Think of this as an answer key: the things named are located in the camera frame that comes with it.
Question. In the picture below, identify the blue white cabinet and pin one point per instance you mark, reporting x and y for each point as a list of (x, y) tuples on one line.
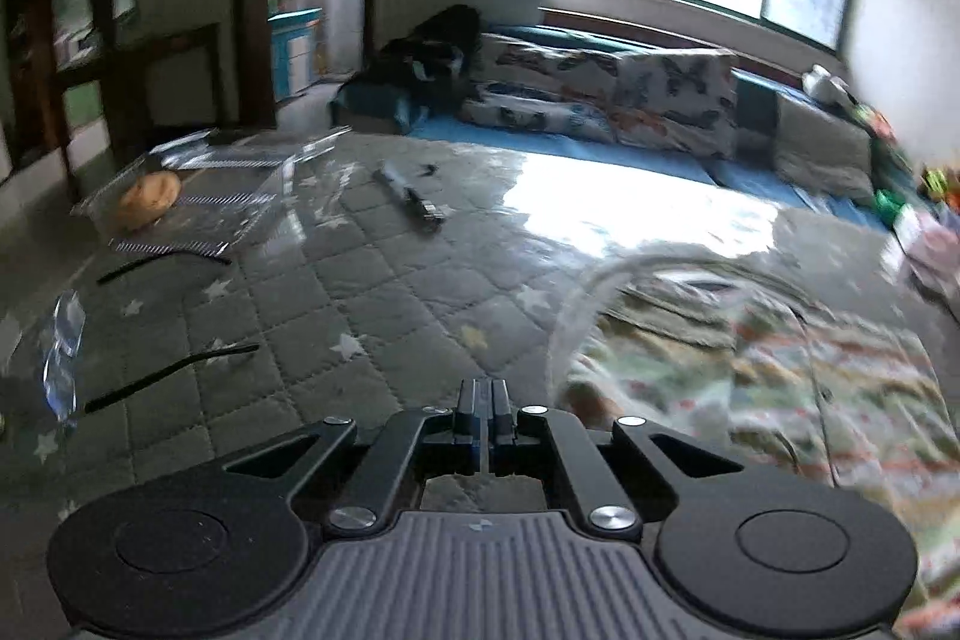
[(293, 42)]

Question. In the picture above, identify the white plush toy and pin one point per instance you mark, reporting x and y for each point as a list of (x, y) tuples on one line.
[(826, 89)]

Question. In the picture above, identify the bread roll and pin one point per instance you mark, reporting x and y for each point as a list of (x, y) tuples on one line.
[(148, 199)]

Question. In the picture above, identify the clear safety glasses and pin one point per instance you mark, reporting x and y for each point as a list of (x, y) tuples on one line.
[(132, 327)]

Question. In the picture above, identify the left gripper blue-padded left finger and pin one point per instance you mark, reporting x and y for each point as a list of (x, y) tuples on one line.
[(204, 551)]

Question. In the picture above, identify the clear plastic food tray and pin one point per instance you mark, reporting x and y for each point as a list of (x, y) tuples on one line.
[(234, 189)]

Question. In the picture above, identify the grey quilted star table cover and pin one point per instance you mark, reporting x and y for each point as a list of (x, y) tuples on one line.
[(357, 308)]

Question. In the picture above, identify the grey white cushion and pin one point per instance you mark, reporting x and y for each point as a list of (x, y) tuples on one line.
[(821, 153)]

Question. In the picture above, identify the black marker pen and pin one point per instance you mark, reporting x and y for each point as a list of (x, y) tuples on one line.
[(417, 207)]

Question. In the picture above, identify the dark wooden shelf cabinet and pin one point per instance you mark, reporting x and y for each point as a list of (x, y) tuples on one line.
[(135, 70)]

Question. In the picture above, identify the black bag on sofa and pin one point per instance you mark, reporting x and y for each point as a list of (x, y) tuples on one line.
[(413, 78)]

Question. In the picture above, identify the butterfly print pillow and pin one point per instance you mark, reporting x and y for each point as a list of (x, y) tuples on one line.
[(674, 99)]

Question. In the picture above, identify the patterned children's fleece jacket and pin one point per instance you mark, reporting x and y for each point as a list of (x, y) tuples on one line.
[(763, 372)]

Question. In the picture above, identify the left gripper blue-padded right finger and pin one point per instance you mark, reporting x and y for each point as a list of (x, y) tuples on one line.
[(743, 548)]

